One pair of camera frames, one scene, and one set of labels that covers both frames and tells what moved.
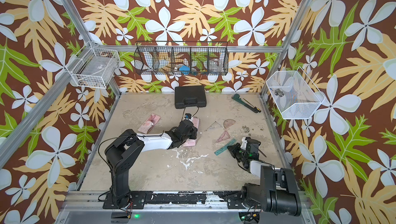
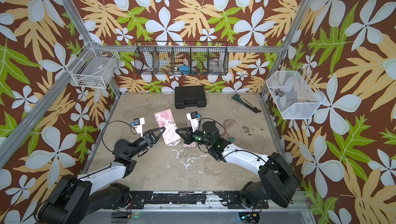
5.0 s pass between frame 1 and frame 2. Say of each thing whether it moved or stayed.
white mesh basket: stayed
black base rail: stayed
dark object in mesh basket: stayed
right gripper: moved
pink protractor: stayed
